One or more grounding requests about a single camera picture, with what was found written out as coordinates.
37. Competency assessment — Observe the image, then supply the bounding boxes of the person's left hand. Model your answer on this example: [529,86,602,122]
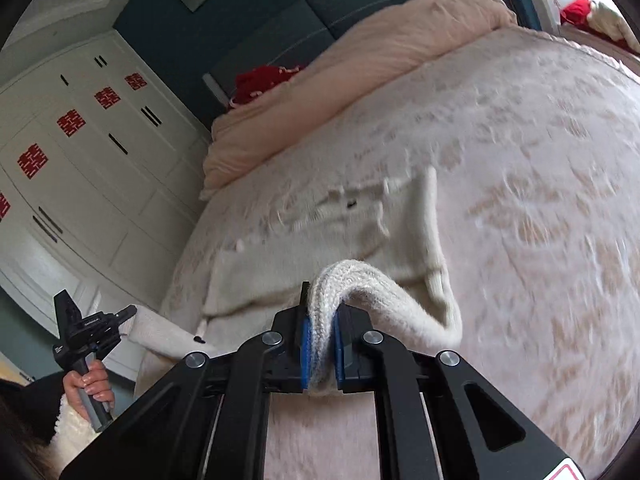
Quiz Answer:
[62,359,117,418]

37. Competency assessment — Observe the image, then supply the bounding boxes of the dark cloth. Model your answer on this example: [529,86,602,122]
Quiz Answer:
[0,372,68,413]

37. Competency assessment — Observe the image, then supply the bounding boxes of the grey bar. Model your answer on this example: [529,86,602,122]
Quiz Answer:
[202,73,228,106]

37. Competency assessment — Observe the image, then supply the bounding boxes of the person's left forearm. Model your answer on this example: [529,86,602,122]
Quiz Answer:
[47,392,108,480]

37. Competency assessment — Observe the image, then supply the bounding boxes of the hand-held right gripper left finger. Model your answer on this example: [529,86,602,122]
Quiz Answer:
[59,282,312,480]

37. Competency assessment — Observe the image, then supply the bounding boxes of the person's dark hair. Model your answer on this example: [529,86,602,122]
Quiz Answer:
[0,392,61,480]

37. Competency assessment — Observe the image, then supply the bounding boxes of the pink folded duvet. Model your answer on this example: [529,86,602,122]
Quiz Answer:
[199,0,518,201]

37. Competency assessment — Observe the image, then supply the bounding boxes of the white wardrobe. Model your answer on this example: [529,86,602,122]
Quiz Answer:
[0,27,213,376]

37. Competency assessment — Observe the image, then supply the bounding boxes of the cream knitted sweater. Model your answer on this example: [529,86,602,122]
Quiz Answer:
[120,165,463,396]

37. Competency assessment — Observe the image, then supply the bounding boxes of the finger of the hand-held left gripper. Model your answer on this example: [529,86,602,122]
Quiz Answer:
[53,289,82,334]
[102,304,138,333]

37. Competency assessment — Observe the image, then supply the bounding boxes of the red cushion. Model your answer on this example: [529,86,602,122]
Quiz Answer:
[559,0,593,26]

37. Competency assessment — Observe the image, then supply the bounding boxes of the red pillow at headboard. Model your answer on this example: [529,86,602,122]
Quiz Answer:
[230,65,308,107]

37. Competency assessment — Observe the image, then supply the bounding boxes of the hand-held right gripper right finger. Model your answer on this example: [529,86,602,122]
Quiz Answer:
[334,307,588,480]

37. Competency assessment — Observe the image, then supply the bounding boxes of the bed with pink patterned cover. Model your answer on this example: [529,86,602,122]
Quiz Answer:
[135,25,640,480]

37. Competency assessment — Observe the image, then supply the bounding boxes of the dark teal headboard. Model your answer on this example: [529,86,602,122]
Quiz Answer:
[112,0,543,131]

